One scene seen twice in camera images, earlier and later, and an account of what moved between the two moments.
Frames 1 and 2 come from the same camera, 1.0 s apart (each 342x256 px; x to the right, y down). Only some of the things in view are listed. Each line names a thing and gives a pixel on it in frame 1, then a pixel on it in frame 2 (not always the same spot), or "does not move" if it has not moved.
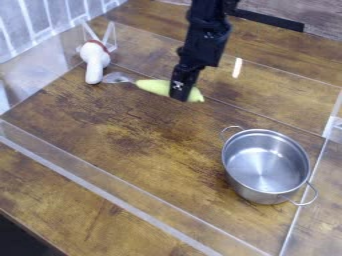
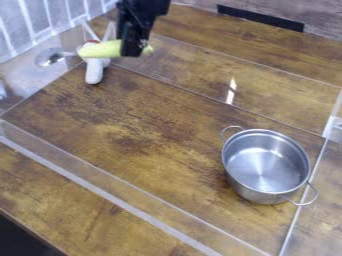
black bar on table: x=266 y=19 does not move
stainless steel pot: x=266 y=167 does not move
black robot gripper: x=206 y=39 to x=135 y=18
